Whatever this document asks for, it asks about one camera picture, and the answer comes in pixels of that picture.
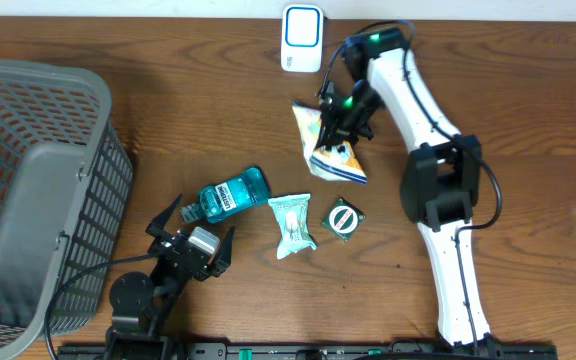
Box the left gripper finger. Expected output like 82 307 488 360
211 226 235 277
146 194 182 238

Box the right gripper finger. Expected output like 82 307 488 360
315 119 332 149
337 128 361 146

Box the yellow snack bag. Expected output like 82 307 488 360
292 102 367 184

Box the blue mouthwash bottle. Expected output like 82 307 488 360
180 167 270 224

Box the green square packet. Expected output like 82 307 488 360
322 198 365 243

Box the green wet wipes pack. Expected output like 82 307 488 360
268 193 317 260

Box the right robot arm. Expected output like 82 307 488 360
315 20 494 353

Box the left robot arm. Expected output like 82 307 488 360
100 199 235 360

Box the white barcode scanner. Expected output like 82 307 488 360
280 4 324 73

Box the grey plastic shopping basket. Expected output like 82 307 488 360
0 59 133 359

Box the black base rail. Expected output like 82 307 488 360
57 338 558 360

